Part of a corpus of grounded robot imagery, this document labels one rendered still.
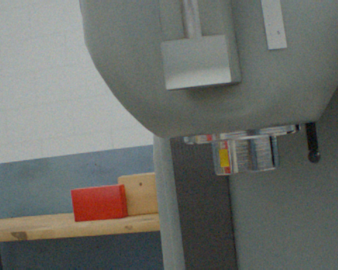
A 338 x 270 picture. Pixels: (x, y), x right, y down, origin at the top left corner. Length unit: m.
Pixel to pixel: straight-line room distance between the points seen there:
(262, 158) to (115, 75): 0.12
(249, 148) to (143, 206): 3.93
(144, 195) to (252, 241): 3.51
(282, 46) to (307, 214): 0.49
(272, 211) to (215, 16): 0.53
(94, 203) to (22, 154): 0.90
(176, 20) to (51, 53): 4.69
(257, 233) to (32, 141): 4.27
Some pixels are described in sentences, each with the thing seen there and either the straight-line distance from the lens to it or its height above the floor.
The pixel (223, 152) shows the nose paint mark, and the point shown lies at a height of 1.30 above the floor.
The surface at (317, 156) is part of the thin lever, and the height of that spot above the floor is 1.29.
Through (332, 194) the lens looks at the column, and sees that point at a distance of 1.04.
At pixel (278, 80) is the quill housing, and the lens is 0.58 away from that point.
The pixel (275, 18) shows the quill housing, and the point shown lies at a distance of 0.58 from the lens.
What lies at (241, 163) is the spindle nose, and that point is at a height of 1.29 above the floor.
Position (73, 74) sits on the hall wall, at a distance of 5.18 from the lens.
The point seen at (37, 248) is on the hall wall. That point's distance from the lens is 5.33.
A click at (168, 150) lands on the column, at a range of 1.07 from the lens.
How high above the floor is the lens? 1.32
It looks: 3 degrees down
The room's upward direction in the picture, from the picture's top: 7 degrees counter-clockwise
